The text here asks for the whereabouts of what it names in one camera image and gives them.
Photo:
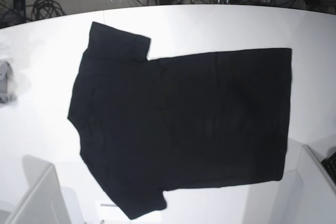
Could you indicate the black keyboard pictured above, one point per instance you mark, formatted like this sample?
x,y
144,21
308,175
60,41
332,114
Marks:
x,y
329,165

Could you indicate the white partition panel left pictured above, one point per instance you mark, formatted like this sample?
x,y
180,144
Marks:
x,y
45,201

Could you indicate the grey folded garment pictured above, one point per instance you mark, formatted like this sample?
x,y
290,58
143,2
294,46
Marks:
x,y
7,84

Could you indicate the black T-shirt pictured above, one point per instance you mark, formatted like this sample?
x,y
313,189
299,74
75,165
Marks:
x,y
207,120

